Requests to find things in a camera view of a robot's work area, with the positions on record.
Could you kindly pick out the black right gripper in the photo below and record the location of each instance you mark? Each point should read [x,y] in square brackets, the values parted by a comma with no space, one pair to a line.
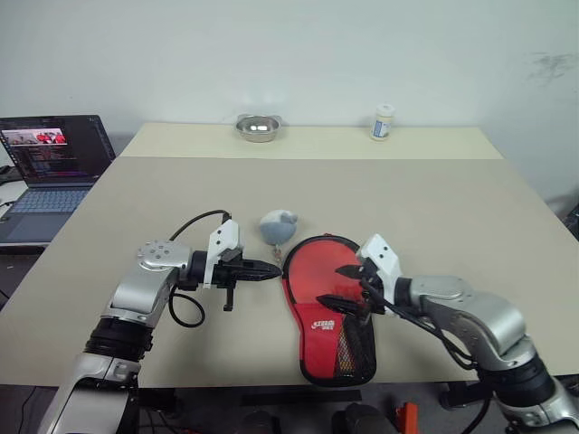
[371,294]

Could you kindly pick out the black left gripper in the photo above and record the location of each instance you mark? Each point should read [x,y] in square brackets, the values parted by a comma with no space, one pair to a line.
[226,276]

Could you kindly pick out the black and red paddle case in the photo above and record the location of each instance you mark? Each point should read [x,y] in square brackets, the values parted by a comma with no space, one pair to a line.
[312,280]

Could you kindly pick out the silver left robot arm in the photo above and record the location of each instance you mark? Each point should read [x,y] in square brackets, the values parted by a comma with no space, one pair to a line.
[135,294]

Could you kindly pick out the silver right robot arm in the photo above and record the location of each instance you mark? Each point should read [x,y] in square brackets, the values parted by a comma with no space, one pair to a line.
[475,307]

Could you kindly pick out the dark rounded shape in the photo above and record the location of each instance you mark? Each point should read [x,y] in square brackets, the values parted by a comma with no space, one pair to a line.
[362,420]

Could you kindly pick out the stainless steel bowl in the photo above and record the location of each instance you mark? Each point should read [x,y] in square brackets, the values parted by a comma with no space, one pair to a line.
[258,134]

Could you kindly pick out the small orange object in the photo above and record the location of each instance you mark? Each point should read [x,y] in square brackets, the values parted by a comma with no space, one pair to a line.
[406,413]

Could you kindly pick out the white jar with blue label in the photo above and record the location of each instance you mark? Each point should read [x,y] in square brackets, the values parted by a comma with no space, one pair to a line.
[381,126]

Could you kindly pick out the open blue-grey laptop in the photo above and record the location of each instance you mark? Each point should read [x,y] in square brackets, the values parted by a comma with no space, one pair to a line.
[54,144]

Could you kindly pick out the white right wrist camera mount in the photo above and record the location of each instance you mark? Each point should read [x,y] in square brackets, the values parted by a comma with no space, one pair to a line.
[382,255]

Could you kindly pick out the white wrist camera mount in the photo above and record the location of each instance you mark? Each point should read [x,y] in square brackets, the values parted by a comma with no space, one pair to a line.
[224,235]
[382,255]

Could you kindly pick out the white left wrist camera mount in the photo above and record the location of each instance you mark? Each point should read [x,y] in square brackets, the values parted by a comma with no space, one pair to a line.
[224,235]

